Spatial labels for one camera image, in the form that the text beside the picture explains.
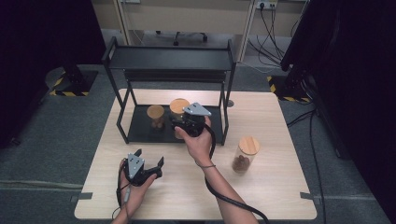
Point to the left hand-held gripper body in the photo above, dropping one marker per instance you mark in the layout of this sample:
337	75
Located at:
136	168

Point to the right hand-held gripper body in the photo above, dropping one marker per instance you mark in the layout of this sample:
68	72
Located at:
192	121

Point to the tall glass jar goji berries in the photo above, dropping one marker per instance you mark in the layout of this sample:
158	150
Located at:
178	105

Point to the short glass jar round nuts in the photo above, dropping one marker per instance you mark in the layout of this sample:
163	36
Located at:
155	111

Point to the glass jar red dates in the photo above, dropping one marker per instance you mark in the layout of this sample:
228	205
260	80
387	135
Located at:
249	145

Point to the black metal shelf rack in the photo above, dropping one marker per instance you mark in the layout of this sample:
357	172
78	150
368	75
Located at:
171	59

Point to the person's right hand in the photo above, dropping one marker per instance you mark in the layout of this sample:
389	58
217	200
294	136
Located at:
197	144

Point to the person's left hand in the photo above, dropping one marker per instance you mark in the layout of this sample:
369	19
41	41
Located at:
137	193

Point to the grey table grommet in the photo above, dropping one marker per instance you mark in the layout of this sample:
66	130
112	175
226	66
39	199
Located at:
230	103

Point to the thin wristband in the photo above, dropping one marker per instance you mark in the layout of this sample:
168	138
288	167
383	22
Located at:
206	166

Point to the grey tape piece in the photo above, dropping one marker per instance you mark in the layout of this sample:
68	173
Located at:
82	196
309	197

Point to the black chair base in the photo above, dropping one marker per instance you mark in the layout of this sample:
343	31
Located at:
177	38

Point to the black stand base hazard tape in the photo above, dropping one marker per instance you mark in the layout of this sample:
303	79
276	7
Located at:
291	88
73	82

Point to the cream desk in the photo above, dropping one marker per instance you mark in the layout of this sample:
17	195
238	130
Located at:
186	18

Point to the white power strip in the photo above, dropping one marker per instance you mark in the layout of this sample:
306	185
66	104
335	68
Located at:
266	4

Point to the dark curtain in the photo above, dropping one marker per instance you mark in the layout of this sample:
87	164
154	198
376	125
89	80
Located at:
37	46
358	77

